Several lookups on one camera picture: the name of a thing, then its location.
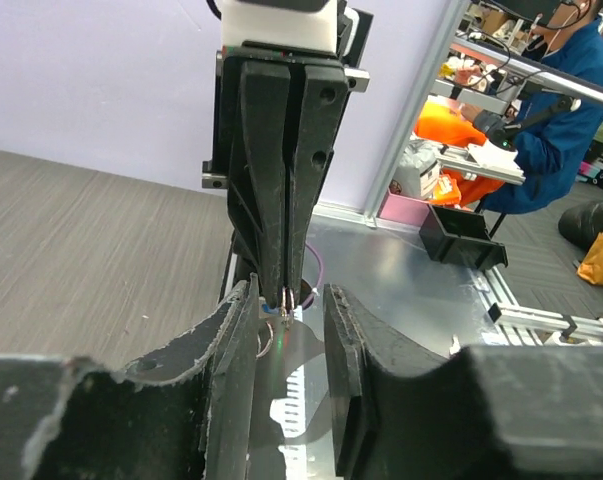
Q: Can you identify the black plastic bin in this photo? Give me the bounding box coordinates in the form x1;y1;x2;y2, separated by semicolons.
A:
419;205;508;271

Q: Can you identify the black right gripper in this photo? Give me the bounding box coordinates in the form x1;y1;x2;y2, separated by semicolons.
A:
202;8;371;308

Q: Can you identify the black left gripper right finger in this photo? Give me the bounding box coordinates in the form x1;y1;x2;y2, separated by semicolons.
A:
323;284;603;479

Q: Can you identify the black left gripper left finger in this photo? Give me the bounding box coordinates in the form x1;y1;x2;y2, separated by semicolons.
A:
0;279;259;479

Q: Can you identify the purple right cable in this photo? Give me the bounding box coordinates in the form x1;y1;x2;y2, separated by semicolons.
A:
300;242;327;311

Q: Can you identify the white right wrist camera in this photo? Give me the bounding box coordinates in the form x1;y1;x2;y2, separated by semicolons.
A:
207;1;364;57

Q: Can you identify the blue key tag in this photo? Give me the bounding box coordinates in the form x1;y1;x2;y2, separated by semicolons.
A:
260;299;279;315

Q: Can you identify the person in blue jacket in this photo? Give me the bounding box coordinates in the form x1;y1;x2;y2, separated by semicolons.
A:
473;0;603;216

